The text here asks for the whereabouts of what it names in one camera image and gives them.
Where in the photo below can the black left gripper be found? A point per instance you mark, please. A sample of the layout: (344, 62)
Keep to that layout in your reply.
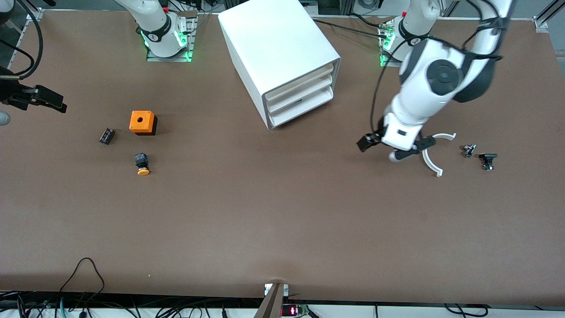
(372, 139)

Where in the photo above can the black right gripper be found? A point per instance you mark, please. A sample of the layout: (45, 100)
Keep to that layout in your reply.
(9, 92)

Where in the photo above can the orange push button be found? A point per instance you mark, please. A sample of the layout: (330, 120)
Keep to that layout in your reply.
(143, 171)

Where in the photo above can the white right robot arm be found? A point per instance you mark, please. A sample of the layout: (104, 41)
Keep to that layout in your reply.
(154, 26)

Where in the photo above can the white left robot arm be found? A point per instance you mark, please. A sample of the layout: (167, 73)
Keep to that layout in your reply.
(423, 97)

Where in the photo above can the white drawer cabinet housing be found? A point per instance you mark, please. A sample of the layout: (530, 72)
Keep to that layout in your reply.
(273, 39)

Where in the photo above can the small black contact block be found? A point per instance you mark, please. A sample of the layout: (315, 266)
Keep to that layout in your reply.
(107, 136)

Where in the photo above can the white curved plastic arc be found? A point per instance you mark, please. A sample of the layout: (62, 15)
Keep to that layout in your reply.
(452, 136)

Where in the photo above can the small grey metal part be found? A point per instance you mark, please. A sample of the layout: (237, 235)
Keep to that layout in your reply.
(468, 151)

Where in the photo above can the small black plastic part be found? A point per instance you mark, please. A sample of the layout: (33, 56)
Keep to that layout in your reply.
(487, 156)

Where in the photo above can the small device with red light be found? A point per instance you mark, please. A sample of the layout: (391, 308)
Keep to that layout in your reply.
(293, 311)

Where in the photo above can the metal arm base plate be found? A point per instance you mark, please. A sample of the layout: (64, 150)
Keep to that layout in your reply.
(154, 58)
(383, 59)

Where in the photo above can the aluminium frame profile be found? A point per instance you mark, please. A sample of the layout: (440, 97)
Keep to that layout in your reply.
(34, 14)
(540, 22)

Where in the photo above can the orange button enclosure box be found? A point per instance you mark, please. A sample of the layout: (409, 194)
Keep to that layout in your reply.
(141, 121)

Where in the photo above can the brown camera mount beam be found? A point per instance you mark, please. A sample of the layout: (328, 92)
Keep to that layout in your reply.
(273, 304)

